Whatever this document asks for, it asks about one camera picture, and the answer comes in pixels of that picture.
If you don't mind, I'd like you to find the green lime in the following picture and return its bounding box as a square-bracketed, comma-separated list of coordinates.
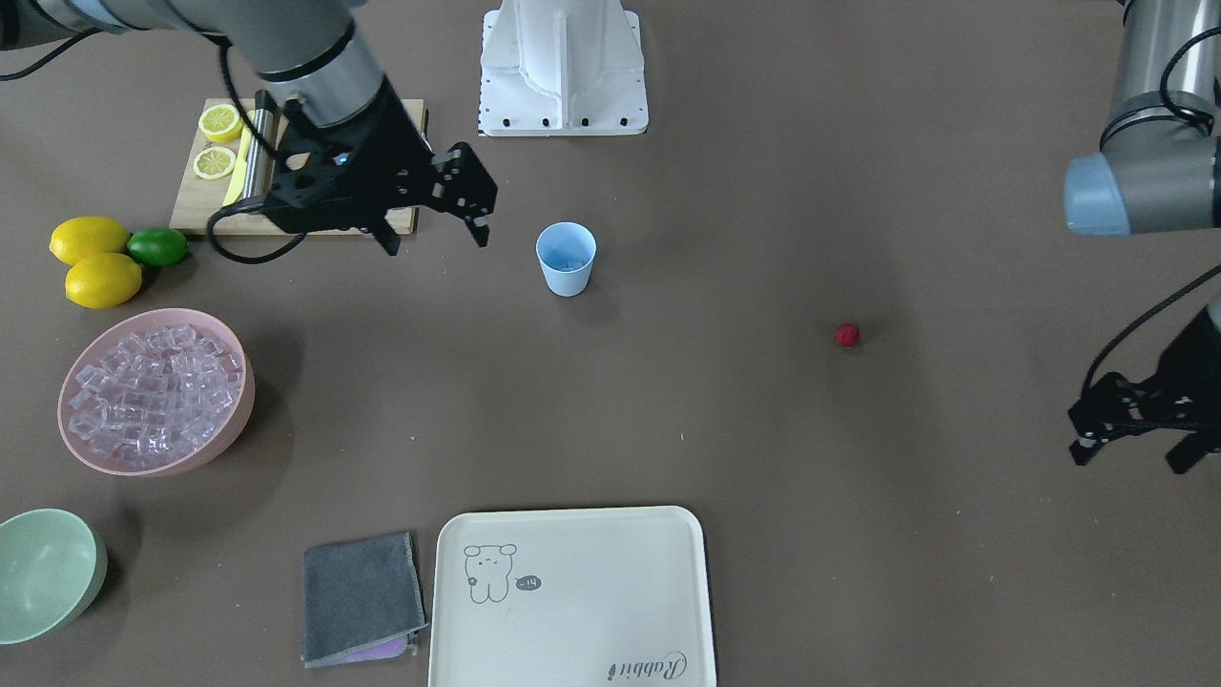
[127, 227, 189, 268]

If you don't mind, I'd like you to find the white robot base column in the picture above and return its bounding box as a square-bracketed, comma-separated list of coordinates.
[477, 1, 650, 135]

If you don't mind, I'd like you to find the cream rabbit tray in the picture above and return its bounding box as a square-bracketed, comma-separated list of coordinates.
[429, 506, 718, 686]

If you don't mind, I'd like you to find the light blue plastic cup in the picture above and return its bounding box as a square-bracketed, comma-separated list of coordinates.
[535, 221, 598, 299]

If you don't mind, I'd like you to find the wooden cutting board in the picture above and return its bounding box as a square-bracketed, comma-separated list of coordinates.
[167, 99, 429, 238]

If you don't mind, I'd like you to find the pile of ice cubes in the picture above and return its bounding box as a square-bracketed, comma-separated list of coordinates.
[67, 325, 245, 469]

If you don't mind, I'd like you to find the pink bowl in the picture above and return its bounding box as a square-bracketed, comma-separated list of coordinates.
[57, 308, 256, 476]

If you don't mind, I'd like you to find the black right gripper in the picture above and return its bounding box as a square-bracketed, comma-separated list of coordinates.
[286, 78, 498, 257]

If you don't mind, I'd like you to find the clear ice cube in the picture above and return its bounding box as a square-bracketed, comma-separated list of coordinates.
[547, 254, 591, 273]

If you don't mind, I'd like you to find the green bowl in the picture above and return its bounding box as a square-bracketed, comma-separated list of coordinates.
[1, 509, 109, 646]

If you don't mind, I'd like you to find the grey folded cloth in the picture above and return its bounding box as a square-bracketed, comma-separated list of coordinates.
[300, 531, 429, 670]

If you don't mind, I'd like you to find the yellow plastic knife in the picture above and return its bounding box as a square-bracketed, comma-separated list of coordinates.
[221, 124, 253, 207]

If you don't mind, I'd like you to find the yellow lemon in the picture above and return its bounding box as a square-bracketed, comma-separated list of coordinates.
[49, 215, 131, 266]
[63, 253, 143, 309]

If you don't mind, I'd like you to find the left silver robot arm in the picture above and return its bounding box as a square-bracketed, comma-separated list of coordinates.
[1063, 1, 1220, 473]

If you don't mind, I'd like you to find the steel muddler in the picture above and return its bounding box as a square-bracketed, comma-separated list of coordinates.
[238, 90, 280, 200]

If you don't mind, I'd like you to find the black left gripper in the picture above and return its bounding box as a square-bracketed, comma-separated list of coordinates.
[1068, 303, 1220, 475]

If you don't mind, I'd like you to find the lemon half slice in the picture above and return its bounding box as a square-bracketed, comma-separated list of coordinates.
[192, 145, 237, 181]
[197, 103, 244, 143]

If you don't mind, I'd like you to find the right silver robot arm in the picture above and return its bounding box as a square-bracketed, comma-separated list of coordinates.
[2, 1, 498, 256]

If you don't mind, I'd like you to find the red strawberry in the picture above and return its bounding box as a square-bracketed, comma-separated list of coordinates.
[834, 323, 860, 348]

